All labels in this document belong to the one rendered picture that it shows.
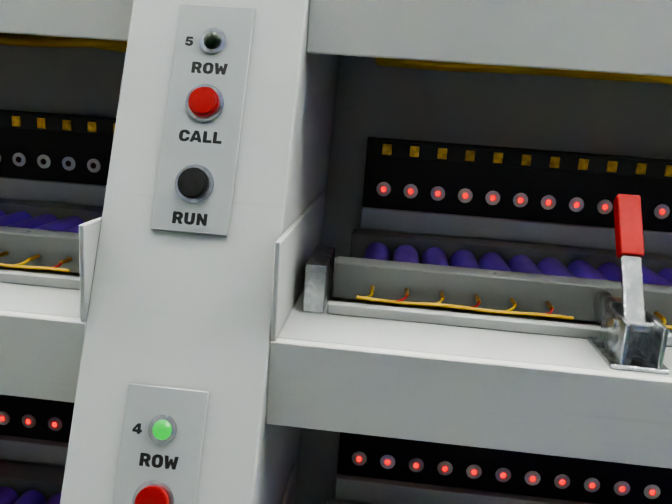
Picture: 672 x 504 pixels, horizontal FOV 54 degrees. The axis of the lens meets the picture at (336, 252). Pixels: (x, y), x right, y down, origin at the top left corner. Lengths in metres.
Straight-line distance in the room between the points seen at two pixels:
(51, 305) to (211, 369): 0.10
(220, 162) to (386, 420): 0.15
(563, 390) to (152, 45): 0.27
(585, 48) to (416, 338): 0.18
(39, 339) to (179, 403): 0.08
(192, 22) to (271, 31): 0.04
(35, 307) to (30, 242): 0.07
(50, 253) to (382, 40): 0.24
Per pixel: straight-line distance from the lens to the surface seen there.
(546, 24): 0.38
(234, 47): 0.36
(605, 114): 0.58
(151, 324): 0.34
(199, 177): 0.34
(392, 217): 0.50
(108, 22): 0.41
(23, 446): 0.56
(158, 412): 0.34
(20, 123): 0.58
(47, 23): 0.42
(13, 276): 0.43
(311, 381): 0.33
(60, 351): 0.37
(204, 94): 0.35
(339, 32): 0.37
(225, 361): 0.33
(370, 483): 0.50
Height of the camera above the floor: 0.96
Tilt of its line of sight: 7 degrees up
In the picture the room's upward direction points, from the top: 6 degrees clockwise
